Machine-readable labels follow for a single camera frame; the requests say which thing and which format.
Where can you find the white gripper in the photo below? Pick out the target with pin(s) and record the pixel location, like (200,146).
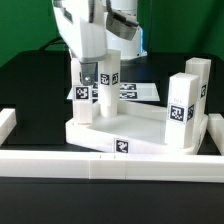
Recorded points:
(81,25)

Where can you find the white desk tabletop tray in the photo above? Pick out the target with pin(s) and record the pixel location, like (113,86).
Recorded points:
(136,129)

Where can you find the white marker sheet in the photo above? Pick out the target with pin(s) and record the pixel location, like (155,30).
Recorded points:
(139,92)

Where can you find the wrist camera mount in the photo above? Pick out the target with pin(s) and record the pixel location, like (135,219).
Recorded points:
(119,23)

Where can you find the white U-shaped fence frame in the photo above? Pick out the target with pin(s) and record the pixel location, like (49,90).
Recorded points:
(112,166)

